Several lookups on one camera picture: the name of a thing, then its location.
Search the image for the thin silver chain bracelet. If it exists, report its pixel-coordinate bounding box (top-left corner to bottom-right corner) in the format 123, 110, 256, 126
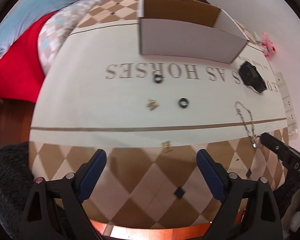
234, 101, 263, 149

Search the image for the black smart watch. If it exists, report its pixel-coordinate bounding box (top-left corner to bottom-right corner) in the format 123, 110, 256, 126
238, 61, 267, 93

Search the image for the gold H pendant lower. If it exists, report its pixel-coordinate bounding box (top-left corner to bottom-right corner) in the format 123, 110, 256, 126
161, 141, 173, 153

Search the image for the gold h pendant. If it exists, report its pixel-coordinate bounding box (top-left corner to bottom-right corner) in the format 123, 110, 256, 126
161, 141, 173, 153
146, 99, 160, 111

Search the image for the dark fuzzy sleeve left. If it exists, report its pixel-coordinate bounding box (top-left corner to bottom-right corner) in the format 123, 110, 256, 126
0, 141, 34, 238

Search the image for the cream printed table mat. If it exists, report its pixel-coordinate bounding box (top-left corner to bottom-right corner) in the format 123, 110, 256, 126
29, 0, 288, 229

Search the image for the gold H pendant upper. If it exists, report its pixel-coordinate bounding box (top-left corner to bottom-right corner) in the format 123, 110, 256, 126
146, 99, 160, 111

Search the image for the pink panther plush toy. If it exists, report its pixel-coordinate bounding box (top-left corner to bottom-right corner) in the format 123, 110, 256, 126
261, 33, 276, 60

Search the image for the red blanket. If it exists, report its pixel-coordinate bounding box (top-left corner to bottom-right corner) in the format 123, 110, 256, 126
0, 12, 55, 102

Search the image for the checkered patterned quilt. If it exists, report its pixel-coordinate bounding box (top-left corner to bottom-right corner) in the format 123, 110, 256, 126
37, 0, 108, 74

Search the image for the white cardboard box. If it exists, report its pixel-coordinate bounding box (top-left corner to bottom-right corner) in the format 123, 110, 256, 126
137, 0, 249, 64

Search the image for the white wall power strip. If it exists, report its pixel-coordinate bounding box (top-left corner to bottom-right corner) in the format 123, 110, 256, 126
275, 72, 298, 140

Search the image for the black ring lower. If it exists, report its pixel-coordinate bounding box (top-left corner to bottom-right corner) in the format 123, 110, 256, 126
178, 97, 190, 109

